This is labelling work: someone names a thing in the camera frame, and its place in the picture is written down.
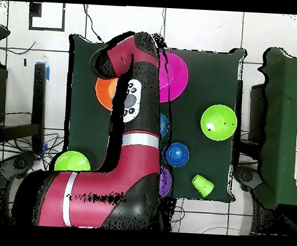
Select black upright post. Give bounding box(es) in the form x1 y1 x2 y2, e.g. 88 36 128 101
29 62 49 156

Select pink plastic bowl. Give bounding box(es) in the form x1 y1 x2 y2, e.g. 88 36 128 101
156 51 191 105

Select green plastic bowl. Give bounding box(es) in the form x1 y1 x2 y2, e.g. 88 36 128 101
199 103 239 143
54 149 92 174

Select black square floor frame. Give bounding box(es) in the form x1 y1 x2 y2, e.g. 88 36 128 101
28 1 67 32

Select light blue plastic bowl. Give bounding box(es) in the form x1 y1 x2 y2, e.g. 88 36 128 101
158 112 171 139

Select green plastic cup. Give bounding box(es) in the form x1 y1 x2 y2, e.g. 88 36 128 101
191 174 215 198

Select purple plastic bowl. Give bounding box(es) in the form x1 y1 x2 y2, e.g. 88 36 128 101
158 164 174 199

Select dark blue plastic bowl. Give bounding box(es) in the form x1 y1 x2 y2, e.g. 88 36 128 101
161 141 191 169

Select orange plastic bowl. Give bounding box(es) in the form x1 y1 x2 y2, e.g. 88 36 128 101
93 76 119 112

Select black pedestal leg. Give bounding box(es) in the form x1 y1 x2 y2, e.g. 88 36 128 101
232 165 265 194
0 152 37 190

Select dark green table cloth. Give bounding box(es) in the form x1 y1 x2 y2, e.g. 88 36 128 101
61 33 248 204

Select black floor cable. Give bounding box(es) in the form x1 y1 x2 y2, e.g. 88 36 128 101
80 4 106 43

